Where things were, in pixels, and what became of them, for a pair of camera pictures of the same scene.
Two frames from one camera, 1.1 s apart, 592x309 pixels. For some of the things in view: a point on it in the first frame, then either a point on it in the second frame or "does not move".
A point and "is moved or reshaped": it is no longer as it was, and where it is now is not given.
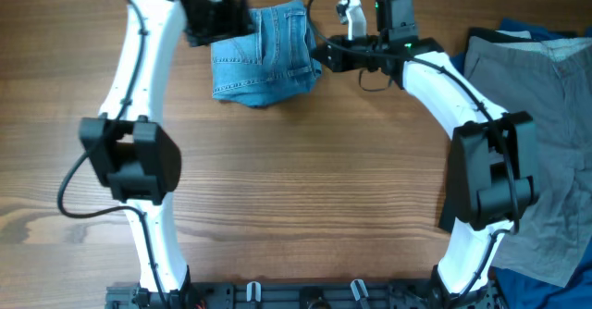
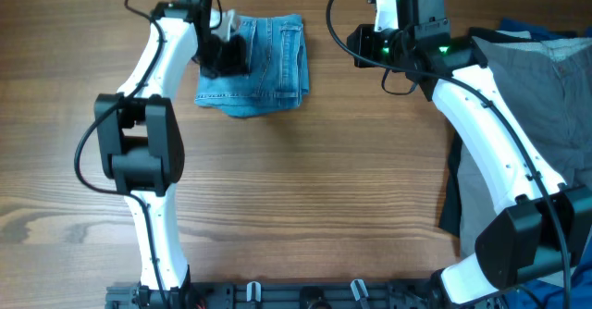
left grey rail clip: x=249 y=290 does not move
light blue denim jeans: x=275 y=61 is moved or reshaped
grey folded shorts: x=552 y=80 does not move
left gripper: x=235 y=26 to x=238 y=59
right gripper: x=339 y=62 to x=365 y=34
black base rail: x=303 y=295 does not move
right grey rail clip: x=356 y=290 does not move
